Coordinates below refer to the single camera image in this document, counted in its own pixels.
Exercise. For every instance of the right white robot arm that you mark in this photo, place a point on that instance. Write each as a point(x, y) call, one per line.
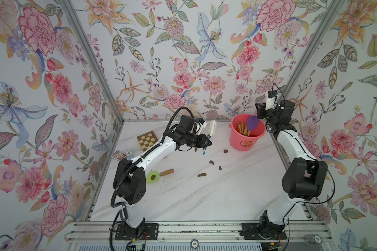
point(304, 178)

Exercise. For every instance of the white blue cleaning brush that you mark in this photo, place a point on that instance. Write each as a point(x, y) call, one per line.
point(206, 139)

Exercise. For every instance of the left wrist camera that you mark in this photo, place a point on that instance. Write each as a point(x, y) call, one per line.
point(200, 124)

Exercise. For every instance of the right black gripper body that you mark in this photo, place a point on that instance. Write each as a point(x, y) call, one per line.
point(269, 117)

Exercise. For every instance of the aluminium front rail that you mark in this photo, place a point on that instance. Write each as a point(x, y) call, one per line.
point(200, 236)

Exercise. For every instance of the green hand fork wooden handle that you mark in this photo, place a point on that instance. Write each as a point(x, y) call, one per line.
point(243, 128)

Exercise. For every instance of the purple trowel pink handle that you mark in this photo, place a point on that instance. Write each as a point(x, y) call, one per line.
point(251, 123)

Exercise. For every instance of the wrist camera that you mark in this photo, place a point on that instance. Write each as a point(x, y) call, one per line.
point(271, 99)
point(200, 124)

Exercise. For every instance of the yellow trowel wooden handle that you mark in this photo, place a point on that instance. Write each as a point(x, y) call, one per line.
point(239, 127)

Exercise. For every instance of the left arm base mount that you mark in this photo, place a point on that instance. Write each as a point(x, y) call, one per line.
point(135, 231)

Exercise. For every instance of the green trowel far left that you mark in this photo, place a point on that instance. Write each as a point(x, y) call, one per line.
point(154, 176)

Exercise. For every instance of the small blue patterned cup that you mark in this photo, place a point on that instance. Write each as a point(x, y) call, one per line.
point(129, 155)

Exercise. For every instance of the pink plastic bucket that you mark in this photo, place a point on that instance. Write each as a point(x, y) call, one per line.
point(243, 142)

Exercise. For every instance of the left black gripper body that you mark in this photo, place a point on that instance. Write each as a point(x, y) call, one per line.
point(193, 140)

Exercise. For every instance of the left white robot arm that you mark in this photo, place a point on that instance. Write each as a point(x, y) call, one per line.
point(130, 179)

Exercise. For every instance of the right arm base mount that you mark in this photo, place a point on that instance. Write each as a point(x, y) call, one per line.
point(263, 232)

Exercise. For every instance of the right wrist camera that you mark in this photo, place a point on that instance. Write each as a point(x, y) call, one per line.
point(271, 99)

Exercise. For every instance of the wooden chessboard box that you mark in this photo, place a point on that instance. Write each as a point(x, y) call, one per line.
point(147, 140)

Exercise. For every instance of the small card box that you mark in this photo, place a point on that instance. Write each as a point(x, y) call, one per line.
point(118, 155)

